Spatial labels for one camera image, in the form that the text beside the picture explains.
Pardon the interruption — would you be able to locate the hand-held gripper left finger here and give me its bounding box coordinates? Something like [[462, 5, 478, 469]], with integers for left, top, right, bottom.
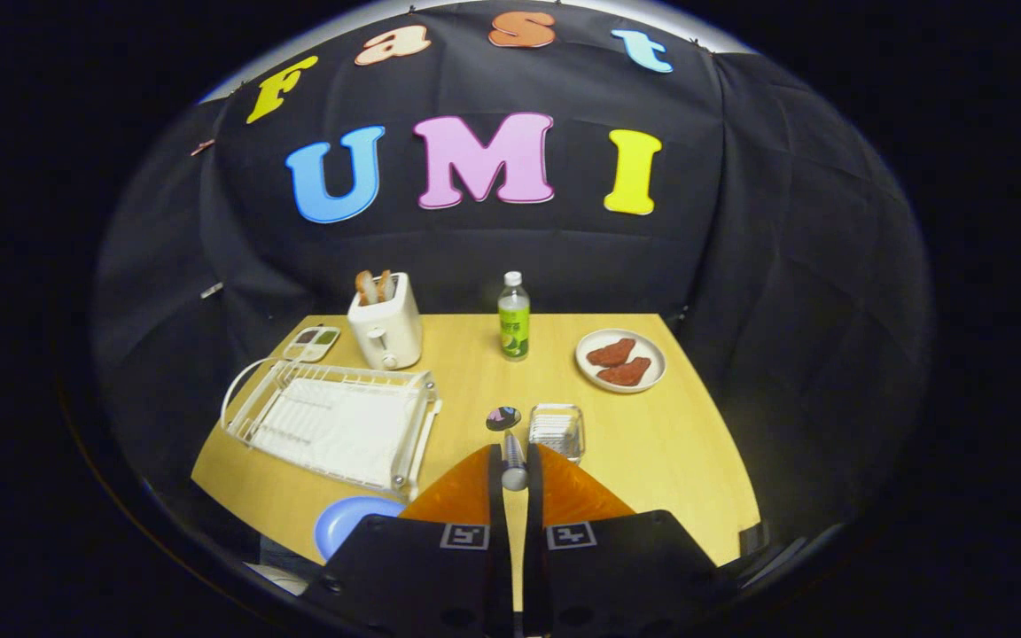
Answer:
[[300, 443, 513, 638]]

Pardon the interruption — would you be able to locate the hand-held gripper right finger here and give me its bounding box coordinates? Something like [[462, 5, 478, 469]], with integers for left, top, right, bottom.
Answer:
[[521, 443, 737, 638]]

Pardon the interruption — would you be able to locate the metal spoon with grey handle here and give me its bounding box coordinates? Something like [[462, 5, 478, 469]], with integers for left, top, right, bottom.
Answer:
[[486, 406, 530, 493]]

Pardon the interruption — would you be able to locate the metal wire basket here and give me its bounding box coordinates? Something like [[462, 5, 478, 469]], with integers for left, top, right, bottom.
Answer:
[[527, 403, 586, 465]]

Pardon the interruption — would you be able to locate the blue plate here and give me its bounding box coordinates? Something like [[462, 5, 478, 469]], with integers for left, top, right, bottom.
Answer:
[[314, 495, 407, 562]]

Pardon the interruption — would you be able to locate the white wire dish rack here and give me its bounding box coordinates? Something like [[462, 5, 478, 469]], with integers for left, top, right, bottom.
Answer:
[[221, 357, 443, 494]]

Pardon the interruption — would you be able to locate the white plate with meat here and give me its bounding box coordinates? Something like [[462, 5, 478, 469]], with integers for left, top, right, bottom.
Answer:
[[575, 329, 668, 394]]

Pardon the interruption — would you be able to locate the red meat piece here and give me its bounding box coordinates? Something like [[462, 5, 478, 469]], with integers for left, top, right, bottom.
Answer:
[[586, 338, 637, 368], [596, 356, 652, 386]]

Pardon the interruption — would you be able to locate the clear bottle with green label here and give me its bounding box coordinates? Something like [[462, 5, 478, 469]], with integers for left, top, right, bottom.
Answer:
[[498, 271, 532, 362]]

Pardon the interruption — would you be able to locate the white toaster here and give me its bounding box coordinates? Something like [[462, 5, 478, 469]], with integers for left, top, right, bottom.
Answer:
[[347, 272, 425, 371]]

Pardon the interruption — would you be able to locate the white divided condiment tray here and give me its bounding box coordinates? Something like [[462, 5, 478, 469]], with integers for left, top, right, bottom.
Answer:
[[283, 325, 342, 363]]

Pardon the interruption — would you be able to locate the black backdrop cloth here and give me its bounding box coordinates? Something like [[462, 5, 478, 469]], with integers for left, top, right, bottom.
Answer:
[[90, 0, 935, 568]]

